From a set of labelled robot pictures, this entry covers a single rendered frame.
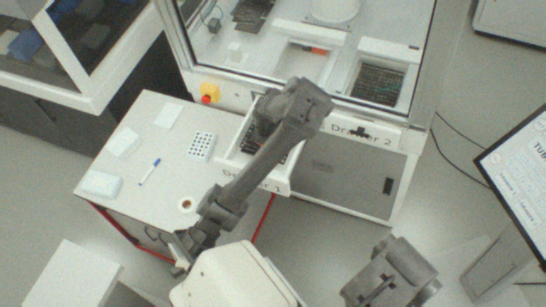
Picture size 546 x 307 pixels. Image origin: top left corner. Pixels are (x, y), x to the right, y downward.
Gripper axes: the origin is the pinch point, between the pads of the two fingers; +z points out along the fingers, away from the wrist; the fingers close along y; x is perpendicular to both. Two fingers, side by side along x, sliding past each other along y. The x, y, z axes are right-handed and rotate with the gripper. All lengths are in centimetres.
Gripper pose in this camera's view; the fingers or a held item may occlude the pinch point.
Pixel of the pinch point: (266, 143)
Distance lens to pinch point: 154.4
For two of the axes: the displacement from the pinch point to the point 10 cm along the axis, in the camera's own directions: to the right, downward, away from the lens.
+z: 0.8, 4.8, 8.7
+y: -3.9, 8.2, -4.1
